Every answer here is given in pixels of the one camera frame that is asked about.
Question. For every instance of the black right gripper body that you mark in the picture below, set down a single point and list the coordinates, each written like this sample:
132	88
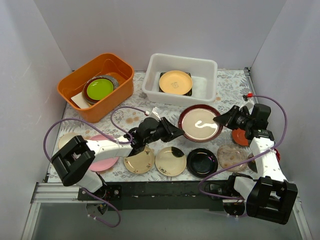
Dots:
231	118

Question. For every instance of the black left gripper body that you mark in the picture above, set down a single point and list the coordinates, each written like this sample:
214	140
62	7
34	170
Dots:
164	128

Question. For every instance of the red rimmed grey plate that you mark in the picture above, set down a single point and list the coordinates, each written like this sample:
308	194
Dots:
197	122

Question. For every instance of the yellow bear plate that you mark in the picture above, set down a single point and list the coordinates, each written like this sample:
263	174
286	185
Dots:
175	82

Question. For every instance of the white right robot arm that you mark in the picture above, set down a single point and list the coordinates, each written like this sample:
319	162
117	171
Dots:
271	197

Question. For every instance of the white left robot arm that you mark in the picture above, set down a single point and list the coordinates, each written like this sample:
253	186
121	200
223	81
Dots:
73	160

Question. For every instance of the white plastic bin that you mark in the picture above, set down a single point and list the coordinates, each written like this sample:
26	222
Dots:
203	74

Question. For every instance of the dark red plate in bin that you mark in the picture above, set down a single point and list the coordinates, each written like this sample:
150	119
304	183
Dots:
84	90

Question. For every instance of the orange plastic bin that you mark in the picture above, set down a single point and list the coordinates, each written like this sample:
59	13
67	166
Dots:
104	64

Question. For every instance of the white square plate in bin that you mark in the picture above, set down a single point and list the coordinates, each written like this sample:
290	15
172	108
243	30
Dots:
80	101

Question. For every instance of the red small bowl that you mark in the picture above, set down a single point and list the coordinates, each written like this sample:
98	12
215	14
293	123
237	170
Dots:
238	136

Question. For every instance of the cream plate with green patch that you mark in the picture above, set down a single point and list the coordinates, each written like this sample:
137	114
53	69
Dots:
170	161

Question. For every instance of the cream floral plate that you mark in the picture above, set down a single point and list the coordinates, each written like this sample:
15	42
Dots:
140	163

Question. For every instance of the pink speckled glass plate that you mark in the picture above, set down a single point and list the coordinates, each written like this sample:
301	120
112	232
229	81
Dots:
231	154

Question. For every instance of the floral table mat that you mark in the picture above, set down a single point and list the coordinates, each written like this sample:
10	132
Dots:
231	86

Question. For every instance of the black skull mug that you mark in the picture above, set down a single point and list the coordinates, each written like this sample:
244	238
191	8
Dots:
252	164

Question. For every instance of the black round plate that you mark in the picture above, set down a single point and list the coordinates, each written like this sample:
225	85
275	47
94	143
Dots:
201	162

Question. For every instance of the lime green plate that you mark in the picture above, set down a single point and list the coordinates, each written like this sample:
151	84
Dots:
99	88

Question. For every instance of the small cream bowl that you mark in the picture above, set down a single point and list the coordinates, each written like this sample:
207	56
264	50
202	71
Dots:
65	139

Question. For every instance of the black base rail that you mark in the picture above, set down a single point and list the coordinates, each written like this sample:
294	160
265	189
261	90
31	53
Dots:
158	195

